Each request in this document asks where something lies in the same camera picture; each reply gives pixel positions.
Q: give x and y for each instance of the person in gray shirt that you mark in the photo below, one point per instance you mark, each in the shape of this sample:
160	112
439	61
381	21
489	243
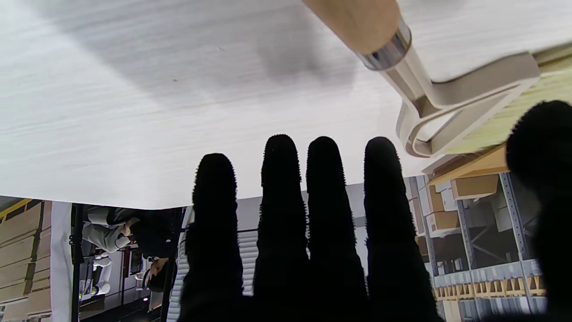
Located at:
103	235

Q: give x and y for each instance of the gray metal shelving rack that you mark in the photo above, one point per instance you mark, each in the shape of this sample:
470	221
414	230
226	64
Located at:
514	223

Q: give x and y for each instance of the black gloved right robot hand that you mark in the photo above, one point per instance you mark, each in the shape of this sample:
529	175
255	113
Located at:
321	268

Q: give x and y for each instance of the gray roller shutter door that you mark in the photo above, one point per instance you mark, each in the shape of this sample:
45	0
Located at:
250	259

